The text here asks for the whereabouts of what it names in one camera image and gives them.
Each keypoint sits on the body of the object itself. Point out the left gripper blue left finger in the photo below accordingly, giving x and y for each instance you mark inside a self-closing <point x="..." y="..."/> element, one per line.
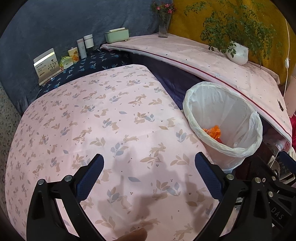
<point x="73" y="189"/>

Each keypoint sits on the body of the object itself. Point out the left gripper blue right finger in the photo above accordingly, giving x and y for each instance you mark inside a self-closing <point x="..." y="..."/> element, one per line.
<point x="224" y="188"/>

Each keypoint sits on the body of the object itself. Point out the orange printed plastic bag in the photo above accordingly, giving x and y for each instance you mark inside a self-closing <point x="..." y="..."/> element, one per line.
<point x="214" y="133"/>

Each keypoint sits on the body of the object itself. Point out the white lined trash bin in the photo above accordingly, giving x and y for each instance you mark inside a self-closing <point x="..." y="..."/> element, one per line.
<point x="208" y="104"/>

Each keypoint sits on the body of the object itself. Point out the red garment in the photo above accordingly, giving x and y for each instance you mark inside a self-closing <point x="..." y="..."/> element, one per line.
<point x="293" y="123"/>

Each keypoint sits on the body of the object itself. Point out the pink rabbit print tablecloth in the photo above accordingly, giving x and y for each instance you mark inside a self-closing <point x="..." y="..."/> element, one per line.
<point x="149" y="179"/>

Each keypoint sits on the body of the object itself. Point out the black clip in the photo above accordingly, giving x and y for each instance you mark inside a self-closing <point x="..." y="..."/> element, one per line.
<point x="281" y="107"/>

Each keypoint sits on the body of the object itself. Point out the white open book box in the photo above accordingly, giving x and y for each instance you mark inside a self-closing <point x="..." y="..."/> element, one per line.
<point x="46" y="66"/>

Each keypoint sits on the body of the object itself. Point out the green white small packet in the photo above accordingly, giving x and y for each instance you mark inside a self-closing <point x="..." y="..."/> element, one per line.
<point x="66" y="62"/>

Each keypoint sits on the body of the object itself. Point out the pink dotted shelf cloth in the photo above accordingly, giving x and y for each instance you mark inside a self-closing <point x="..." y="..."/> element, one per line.
<point x="257" y="84"/>

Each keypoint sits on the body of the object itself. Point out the navy floral cloth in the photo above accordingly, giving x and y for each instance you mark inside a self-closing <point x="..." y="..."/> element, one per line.
<point x="98" y="61"/>

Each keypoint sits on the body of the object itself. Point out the small orange printed can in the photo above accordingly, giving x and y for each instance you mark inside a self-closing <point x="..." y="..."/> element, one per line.
<point x="73" y="53"/>

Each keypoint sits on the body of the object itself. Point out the tall white bottle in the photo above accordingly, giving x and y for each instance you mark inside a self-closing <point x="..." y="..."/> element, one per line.
<point x="81" y="48"/>

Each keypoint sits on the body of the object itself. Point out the yellow curtain backdrop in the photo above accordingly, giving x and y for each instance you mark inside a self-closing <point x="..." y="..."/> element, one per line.
<point x="190" y="27"/>

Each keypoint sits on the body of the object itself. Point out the white jar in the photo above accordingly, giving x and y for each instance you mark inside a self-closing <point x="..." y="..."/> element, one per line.
<point x="88" y="40"/>

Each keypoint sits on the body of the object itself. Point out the mint green box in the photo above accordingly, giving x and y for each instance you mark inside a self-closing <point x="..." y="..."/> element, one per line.
<point x="117" y="35"/>

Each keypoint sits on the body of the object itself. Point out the green plant in white pot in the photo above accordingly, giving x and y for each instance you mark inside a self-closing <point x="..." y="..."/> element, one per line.
<point x="234" y="23"/>

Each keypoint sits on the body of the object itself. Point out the blue curtain backdrop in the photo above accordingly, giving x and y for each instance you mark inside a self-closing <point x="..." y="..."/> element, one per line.
<point x="42" y="25"/>

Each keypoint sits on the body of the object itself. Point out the glass vase with pink flowers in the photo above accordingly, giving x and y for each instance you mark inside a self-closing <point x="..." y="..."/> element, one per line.
<point x="164" y="12"/>

